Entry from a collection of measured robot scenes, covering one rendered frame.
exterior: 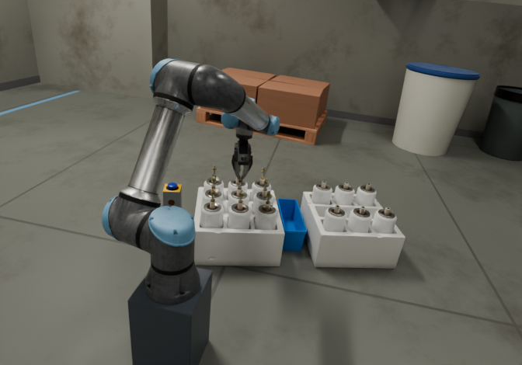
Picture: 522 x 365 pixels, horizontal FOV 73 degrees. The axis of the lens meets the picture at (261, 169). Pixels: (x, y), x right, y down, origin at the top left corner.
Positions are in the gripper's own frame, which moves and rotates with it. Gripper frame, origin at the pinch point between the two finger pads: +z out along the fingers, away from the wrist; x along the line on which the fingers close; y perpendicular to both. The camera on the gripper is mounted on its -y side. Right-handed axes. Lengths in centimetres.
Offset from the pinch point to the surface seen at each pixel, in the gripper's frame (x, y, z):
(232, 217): 3.2, -14.8, 11.9
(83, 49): 160, 275, -9
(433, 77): -160, 134, -33
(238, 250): -0.4, -18.9, 25.7
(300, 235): -29.6, -7.7, 25.1
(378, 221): -63, -14, 12
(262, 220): -9.8, -15.5, 12.1
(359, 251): -54, -19, 25
